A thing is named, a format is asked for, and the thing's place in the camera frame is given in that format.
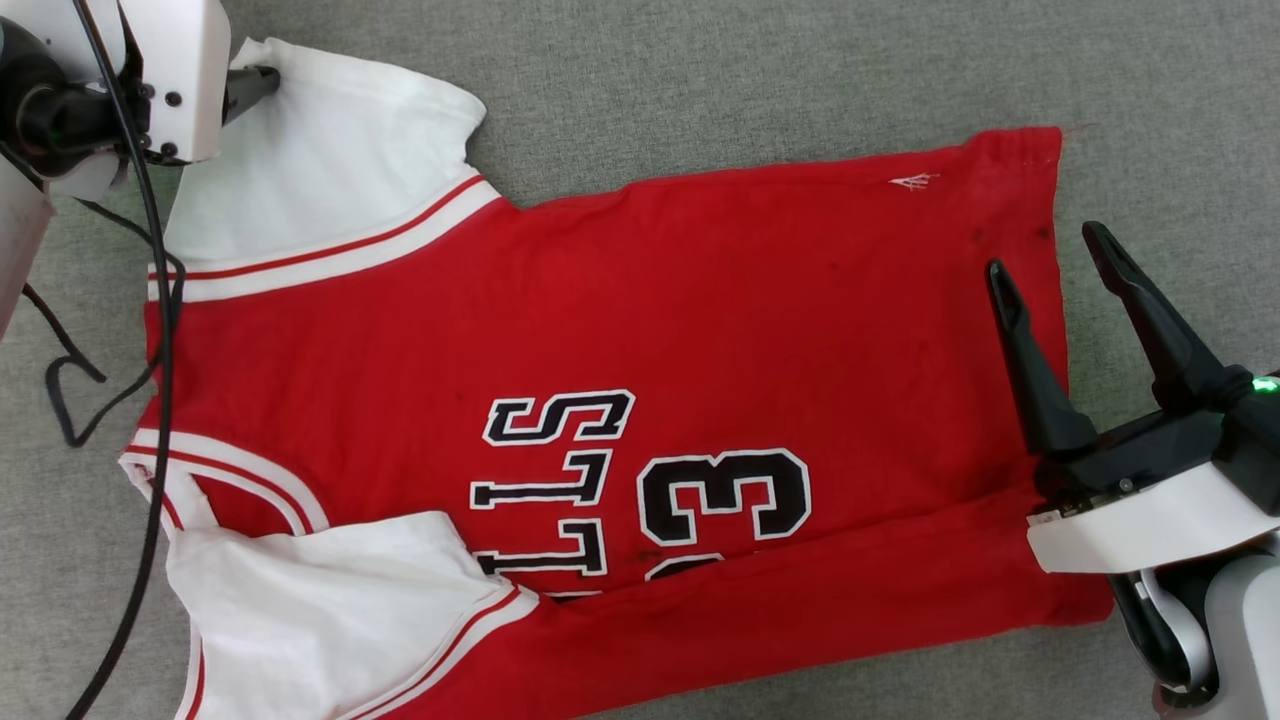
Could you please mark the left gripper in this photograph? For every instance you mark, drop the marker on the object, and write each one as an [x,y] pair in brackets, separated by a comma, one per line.
[50,110]

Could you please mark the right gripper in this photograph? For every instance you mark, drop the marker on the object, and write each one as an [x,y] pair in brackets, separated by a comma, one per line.
[1140,460]

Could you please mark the red and white basketball jersey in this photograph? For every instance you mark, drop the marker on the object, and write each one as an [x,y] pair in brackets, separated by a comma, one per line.
[700,330]

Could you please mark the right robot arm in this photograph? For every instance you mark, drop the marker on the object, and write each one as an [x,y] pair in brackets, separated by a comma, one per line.
[1245,640]

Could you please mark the left white camera bracket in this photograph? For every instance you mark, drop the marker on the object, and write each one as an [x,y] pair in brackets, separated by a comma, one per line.
[190,60]

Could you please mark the right black wrist camera box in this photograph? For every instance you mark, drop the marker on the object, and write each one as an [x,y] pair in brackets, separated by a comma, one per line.
[1255,440]

